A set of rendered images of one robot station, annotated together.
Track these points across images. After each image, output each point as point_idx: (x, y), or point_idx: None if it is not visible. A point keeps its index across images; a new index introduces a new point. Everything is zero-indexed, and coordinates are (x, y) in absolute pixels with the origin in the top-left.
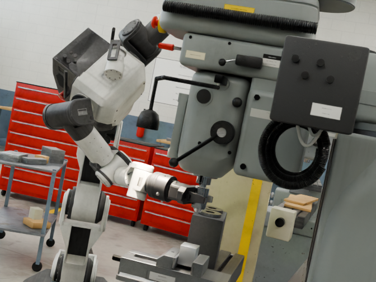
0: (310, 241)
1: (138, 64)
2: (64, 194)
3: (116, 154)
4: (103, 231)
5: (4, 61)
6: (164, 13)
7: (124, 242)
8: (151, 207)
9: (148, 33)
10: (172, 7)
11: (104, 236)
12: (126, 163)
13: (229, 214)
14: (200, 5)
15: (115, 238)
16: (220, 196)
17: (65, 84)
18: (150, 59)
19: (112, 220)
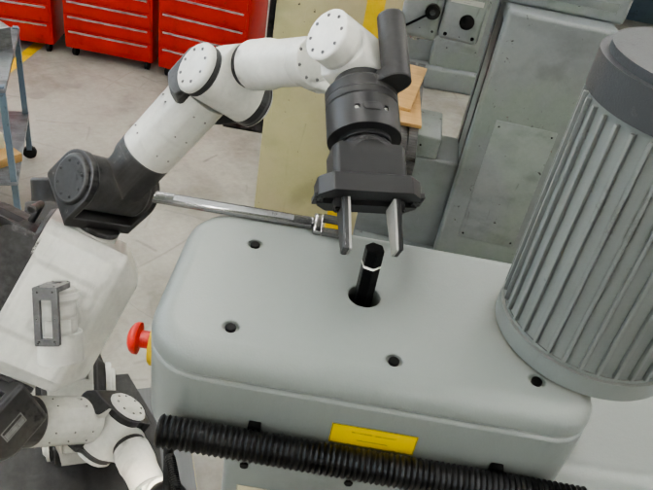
0: (417, 161)
1: (113, 269)
2: (29, 27)
3: (109, 413)
4: (106, 95)
5: None
6: (161, 414)
7: (141, 115)
8: (172, 44)
9: (120, 185)
10: (185, 451)
11: (109, 107)
12: (133, 427)
13: (305, 195)
14: (263, 446)
15: (126, 108)
16: (288, 171)
17: None
18: (138, 221)
19: (116, 59)
